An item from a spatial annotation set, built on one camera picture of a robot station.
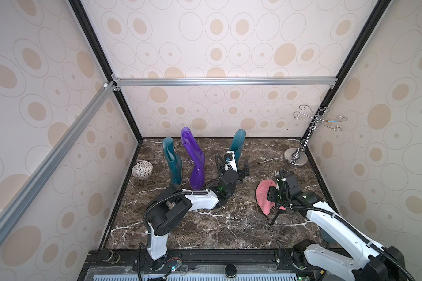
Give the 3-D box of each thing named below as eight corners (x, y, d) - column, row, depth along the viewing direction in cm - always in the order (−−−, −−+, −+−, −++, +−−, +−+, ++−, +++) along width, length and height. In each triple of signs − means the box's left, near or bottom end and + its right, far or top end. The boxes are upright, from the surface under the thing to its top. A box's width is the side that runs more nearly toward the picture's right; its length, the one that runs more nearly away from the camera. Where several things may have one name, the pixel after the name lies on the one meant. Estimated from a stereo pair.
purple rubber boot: (191, 191, 97) (186, 164, 77) (185, 157, 112) (179, 128, 92) (208, 187, 98) (206, 160, 79) (199, 155, 113) (196, 125, 94)
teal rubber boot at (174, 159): (171, 189, 97) (160, 160, 77) (172, 166, 107) (163, 136, 87) (182, 188, 97) (174, 159, 77) (182, 165, 107) (175, 135, 87)
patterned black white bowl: (133, 178, 102) (129, 173, 98) (137, 166, 108) (134, 160, 104) (152, 179, 102) (149, 173, 98) (155, 166, 108) (153, 160, 104)
